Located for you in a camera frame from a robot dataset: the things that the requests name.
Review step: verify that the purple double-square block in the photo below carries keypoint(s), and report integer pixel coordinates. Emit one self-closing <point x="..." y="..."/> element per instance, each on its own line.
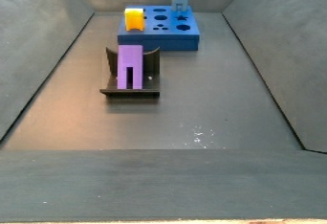
<point x="130" y="58"/>

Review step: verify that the yellow notched block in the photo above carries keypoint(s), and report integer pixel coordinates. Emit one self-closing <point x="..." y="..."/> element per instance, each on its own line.
<point x="134" y="19"/>

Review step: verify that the black curved holder stand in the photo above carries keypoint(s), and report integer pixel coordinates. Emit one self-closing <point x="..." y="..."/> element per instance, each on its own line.
<point x="151" y="76"/>

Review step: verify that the blue peg board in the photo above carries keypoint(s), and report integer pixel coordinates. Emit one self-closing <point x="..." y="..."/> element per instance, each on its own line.
<point x="171" y="30"/>

